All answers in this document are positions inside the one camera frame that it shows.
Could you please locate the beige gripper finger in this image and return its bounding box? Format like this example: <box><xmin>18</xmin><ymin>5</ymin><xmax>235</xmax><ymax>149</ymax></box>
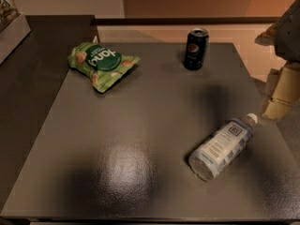
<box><xmin>261</xmin><ymin>61</ymin><xmax>300</xmax><ymax>120</ymax></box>

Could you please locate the blue label plastic bottle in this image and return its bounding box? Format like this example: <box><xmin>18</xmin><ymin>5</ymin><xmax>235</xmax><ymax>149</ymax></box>
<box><xmin>188</xmin><ymin>113</ymin><xmax>258</xmax><ymax>181</ymax></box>

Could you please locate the dark blue Pepsi can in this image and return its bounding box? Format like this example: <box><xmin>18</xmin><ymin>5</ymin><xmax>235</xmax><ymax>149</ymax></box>
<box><xmin>184</xmin><ymin>28</ymin><xmax>209</xmax><ymax>70</ymax></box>

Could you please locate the green snack chip bag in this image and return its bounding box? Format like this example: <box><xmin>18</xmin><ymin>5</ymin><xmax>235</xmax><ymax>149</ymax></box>
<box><xmin>67</xmin><ymin>42</ymin><xmax>140</xmax><ymax>93</ymax></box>

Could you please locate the white tray with snacks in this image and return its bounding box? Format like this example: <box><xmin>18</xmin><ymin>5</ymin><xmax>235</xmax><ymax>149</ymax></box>
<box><xmin>0</xmin><ymin>0</ymin><xmax>31</xmax><ymax>64</ymax></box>

